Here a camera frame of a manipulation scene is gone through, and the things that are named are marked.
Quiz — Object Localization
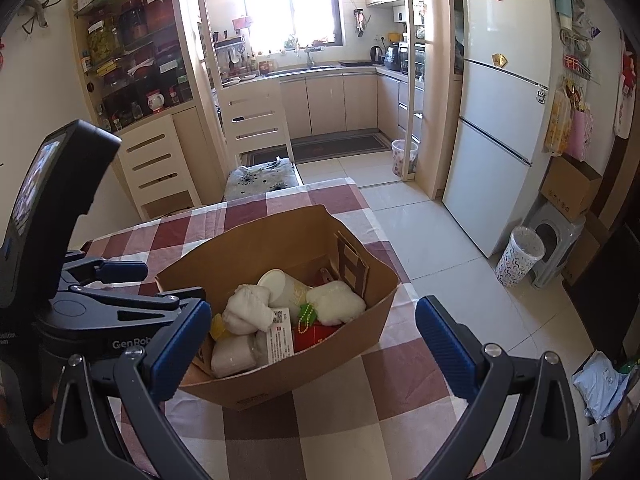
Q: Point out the white fluffy towel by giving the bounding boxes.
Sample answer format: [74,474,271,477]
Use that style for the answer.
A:
[222,284,276,335]

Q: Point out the red plastic box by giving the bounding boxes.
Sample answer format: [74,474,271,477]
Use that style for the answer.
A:
[293,322,341,353]

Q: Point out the small yellow block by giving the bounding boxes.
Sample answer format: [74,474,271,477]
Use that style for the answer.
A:
[209,313,232,341]

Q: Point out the teal white medicine box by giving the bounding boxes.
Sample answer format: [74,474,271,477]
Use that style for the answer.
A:
[266,308,294,365]

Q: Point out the white flower plush toy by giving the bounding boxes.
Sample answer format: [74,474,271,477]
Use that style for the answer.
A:
[297,281,367,334]

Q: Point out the blue plastic bag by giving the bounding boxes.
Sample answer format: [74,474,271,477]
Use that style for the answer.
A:
[572,350,630,422]

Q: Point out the white plastic packet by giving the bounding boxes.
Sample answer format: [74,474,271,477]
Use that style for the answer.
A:
[210,334,258,379]

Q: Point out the checkered tablecloth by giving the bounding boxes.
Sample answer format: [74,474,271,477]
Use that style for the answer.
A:
[88,179,465,479]

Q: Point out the white paper cup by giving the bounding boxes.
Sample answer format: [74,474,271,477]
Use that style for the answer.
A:
[257,269,309,322]

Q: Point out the display shelf cabinet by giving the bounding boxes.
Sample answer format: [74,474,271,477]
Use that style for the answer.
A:
[68,0,194,132]

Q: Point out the patterned trash bin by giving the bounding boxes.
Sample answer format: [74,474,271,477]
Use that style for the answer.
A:
[496,226,546,287]

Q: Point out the grey plastic stool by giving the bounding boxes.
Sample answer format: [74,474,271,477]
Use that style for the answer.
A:
[527,202,586,288]

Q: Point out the white chair with cushion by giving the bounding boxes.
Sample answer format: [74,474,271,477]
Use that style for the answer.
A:
[218,79,302,202]

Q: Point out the brown patterned paper bag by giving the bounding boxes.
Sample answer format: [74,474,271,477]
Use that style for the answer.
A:
[330,230,370,298]

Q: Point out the small cardboard box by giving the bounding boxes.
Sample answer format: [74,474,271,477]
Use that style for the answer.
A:
[540,156,602,221]

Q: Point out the kitchen floor mat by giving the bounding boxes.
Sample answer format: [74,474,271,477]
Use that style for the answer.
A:
[292,131,392,164]

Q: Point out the white refrigerator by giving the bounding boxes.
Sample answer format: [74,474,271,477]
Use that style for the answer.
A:
[442,0,552,257]

